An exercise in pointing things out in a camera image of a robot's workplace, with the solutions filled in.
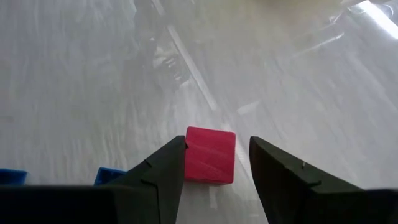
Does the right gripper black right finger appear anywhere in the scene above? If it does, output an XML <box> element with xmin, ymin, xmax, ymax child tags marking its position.
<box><xmin>249</xmin><ymin>136</ymin><xmax>398</xmax><ymax>224</ymax></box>

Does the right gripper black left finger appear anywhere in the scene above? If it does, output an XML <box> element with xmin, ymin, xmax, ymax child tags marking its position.
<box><xmin>0</xmin><ymin>135</ymin><xmax>188</xmax><ymax>224</ymax></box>

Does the small blue cube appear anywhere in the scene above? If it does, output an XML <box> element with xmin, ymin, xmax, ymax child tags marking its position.
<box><xmin>93</xmin><ymin>167</ymin><xmax>127</xmax><ymax>187</ymax></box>
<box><xmin>0</xmin><ymin>168</ymin><xmax>29</xmax><ymax>186</ymax></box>

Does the small red cube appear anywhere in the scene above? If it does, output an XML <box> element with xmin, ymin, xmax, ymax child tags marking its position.
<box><xmin>185</xmin><ymin>126</ymin><xmax>237</xmax><ymax>185</ymax></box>

